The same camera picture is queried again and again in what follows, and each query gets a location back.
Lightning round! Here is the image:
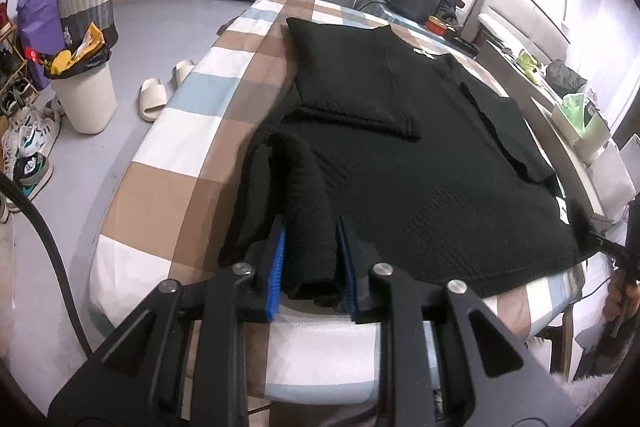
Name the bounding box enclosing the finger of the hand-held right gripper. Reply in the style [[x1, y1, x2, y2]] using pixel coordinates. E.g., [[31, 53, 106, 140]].
[[585, 227, 628, 260]]

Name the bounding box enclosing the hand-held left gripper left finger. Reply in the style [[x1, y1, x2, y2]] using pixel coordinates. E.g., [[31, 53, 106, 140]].
[[47, 217, 288, 427]]

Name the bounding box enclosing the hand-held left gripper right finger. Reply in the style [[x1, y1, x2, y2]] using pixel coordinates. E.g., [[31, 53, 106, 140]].
[[336, 217, 576, 427]]

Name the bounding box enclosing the black knit sweater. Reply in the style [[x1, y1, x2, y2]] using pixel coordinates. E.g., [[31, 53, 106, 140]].
[[217, 17, 608, 308]]

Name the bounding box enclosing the person's right hand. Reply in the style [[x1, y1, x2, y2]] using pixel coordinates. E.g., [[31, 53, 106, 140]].
[[602, 277, 640, 323]]

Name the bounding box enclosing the white basin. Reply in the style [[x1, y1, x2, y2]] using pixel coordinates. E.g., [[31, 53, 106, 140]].
[[550, 102, 613, 158]]

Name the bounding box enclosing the checkered blanket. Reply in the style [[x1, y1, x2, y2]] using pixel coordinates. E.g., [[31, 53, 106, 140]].
[[90, 0, 588, 408]]

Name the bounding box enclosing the green plastic bag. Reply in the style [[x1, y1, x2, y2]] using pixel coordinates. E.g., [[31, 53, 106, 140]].
[[560, 92, 611, 142]]

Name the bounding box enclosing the dark bag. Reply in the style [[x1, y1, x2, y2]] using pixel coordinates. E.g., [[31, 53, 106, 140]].
[[545, 59, 588, 95]]

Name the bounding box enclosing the yellow-green cloth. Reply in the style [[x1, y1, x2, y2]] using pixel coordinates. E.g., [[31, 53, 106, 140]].
[[515, 49, 543, 82]]

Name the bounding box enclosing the beige slipper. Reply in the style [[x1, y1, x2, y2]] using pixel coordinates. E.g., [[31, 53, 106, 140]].
[[172, 59, 197, 88], [139, 78, 166, 122]]

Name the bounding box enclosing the beige cushioned bench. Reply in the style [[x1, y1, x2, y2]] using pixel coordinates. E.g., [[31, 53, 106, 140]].
[[470, 0, 571, 72]]

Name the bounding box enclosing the white trash bin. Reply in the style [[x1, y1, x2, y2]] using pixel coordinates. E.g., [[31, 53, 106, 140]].
[[50, 64, 118, 135]]

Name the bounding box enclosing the grey and teal sneaker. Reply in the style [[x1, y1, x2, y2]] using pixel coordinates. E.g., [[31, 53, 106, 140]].
[[12, 152, 53, 200]]

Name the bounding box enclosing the glass table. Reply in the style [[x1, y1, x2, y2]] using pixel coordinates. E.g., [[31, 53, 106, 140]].
[[357, 2, 481, 58]]

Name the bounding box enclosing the white and green sneaker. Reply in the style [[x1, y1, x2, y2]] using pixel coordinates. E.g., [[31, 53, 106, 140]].
[[2, 107, 61, 162]]

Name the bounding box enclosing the yellow snack wrapper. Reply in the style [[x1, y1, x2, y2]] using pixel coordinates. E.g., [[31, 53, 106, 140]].
[[47, 22, 106, 75]]

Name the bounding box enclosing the woven laundry basket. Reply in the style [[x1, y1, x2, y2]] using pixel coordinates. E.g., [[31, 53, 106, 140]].
[[56, 0, 119, 48]]

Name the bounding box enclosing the wooden shoe rack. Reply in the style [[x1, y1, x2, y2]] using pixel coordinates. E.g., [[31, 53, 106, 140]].
[[0, 0, 31, 118]]

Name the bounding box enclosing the purple bag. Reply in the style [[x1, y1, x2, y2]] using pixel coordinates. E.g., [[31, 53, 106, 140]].
[[16, 0, 66, 90]]

